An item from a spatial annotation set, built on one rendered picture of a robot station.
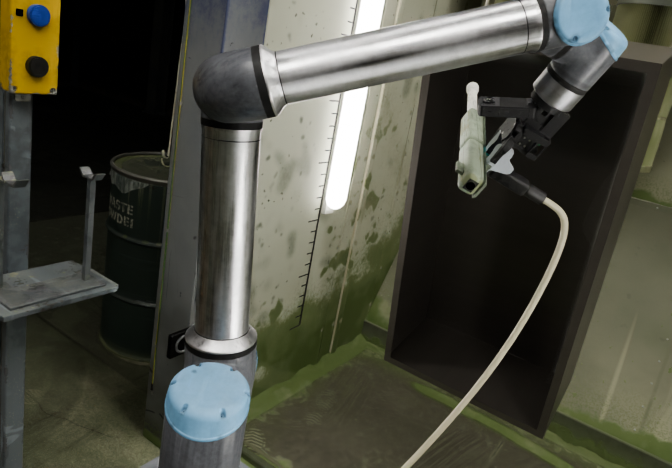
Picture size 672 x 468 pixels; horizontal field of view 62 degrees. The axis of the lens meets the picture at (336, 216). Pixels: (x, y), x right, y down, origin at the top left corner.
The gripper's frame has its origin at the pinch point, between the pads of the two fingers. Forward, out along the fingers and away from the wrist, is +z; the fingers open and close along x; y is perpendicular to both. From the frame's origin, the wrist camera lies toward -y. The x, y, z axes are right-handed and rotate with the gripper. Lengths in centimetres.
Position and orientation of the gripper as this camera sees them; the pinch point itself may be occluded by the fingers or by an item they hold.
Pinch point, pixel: (480, 164)
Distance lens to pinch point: 128.8
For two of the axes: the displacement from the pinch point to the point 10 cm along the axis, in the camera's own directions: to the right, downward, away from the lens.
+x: 2.0, -6.0, 7.7
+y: 8.7, 4.7, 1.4
